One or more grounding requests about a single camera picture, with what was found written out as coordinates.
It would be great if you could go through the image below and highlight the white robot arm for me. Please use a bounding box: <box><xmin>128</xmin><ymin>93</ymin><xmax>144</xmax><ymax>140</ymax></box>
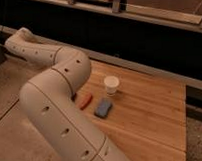
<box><xmin>5</xmin><ymin>28</ymin><xmax>130</xmax><ymax>161</ymax></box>

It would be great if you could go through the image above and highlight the orange oblong object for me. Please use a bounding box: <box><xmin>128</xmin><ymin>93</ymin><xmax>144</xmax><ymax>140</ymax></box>
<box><xmin>78</xmin><ymin>93</ymin><xmax>92</xmax><ymax>110</ymax></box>

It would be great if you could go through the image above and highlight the blue sponge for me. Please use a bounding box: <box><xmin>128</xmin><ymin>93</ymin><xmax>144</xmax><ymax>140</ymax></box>
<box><xmin>95</xmin><ymin>98</ymin><xmax>112</xmax><ymax>118</ymax></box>

